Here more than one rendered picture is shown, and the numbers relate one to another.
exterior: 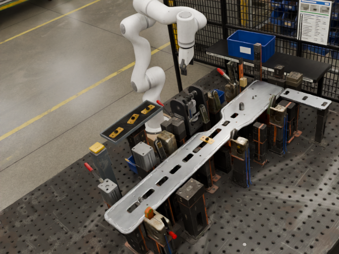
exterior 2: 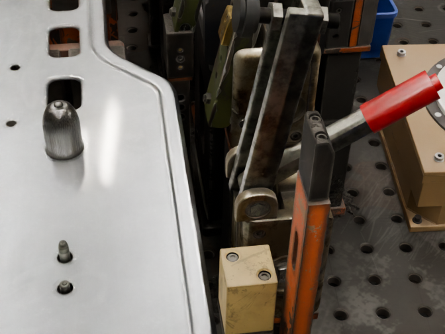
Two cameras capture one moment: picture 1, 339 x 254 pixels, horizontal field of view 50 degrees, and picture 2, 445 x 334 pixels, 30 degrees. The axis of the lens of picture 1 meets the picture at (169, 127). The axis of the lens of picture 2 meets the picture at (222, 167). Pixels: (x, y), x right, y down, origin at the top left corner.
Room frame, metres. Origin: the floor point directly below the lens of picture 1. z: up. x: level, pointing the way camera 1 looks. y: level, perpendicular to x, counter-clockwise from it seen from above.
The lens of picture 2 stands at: (2.15, -0.85, 1.48)
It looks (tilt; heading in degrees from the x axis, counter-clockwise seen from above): 43 degrees down; 121
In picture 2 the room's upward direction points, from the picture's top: 2 degrees clockwise
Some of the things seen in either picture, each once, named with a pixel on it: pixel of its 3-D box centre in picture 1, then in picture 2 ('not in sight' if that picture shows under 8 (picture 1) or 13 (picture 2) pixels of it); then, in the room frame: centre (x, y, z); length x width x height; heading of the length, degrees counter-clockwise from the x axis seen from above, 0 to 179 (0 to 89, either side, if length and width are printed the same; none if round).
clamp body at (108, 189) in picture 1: (116, 208); not in sight; (1.29, 0.37, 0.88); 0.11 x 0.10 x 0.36; 40
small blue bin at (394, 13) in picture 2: (137, 163); (355, 20); (1.75, 0.25, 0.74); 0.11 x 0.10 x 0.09; 130
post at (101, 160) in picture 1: (108, 178); not in sight; (1.49, 0.40, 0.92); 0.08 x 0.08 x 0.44; 40
